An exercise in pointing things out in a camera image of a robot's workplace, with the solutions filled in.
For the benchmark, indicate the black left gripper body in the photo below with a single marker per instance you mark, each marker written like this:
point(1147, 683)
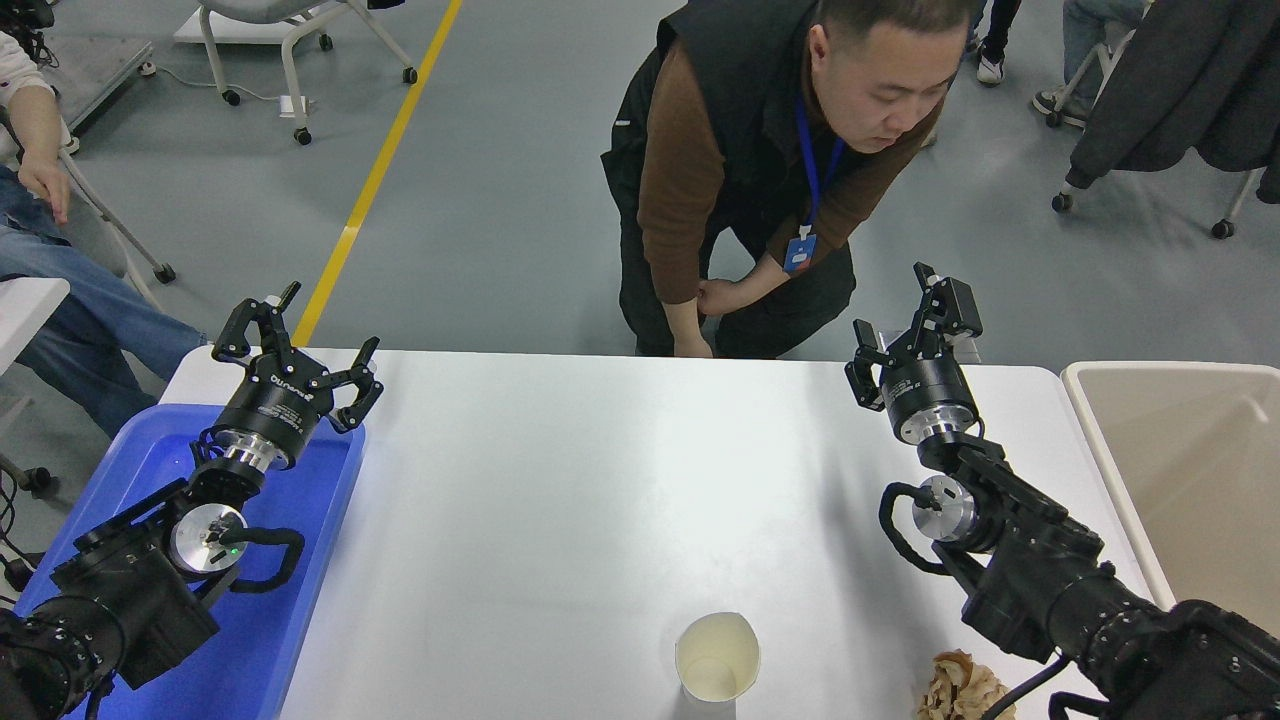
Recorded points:
point(275, 400)

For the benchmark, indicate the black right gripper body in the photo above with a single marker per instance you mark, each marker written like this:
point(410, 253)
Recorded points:
point(925, 385)

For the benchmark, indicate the white paper cup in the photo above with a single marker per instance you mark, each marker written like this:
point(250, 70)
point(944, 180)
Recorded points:
point(715, 655)

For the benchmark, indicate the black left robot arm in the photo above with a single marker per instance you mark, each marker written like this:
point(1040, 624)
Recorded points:
point(130, 590)

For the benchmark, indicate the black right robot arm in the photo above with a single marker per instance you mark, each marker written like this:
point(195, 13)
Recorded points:
point(1050, 580)

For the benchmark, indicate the person's forearm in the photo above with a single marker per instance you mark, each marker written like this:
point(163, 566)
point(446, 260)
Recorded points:
point(38, 120)

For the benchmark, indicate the person's right forearm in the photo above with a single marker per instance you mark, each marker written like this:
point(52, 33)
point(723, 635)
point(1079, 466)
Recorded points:
point(684, 315)

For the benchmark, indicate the person's left forearm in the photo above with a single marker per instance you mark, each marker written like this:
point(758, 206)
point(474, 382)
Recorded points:
point(762, 280)

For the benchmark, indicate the crumpled tan paper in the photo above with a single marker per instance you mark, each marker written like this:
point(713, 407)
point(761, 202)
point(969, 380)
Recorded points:
point(960, 690)

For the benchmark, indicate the person's left hand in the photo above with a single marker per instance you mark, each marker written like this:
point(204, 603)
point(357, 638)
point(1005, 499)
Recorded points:
point(722, 297)

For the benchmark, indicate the person's right hand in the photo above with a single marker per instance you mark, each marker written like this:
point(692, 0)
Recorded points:
point(692, 346)

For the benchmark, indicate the person's hand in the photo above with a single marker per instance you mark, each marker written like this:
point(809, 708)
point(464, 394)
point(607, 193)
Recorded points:
point(45, 180)

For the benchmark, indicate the white chair grey seat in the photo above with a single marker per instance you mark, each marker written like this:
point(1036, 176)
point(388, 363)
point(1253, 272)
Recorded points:
point(95, 240)

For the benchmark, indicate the blue plastic tray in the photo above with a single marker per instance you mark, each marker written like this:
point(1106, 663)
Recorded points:
point(290, 560)

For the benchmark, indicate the small white table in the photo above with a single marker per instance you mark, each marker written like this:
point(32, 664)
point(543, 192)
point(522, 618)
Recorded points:
point(25, 310)

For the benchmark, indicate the white power strip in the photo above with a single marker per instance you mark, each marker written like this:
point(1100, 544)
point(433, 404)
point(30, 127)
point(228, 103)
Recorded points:
point(294, 105)

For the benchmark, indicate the white chair with castors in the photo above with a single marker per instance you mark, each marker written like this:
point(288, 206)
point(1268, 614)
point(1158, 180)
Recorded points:
point(1085, 75)

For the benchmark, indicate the large pale bin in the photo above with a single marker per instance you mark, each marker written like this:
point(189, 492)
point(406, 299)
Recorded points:
point(1190, 470)

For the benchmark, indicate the grey platform cart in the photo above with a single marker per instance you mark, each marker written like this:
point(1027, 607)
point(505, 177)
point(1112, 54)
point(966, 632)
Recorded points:
point(95, 70)

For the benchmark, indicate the white castor chair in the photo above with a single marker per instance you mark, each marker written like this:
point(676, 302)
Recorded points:
point(290, 30)

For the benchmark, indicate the dark coat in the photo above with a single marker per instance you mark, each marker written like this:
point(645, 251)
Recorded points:
point(1190, 80)

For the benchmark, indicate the black equipment tangle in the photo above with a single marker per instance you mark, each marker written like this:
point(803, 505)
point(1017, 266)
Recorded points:
point(30, 15)

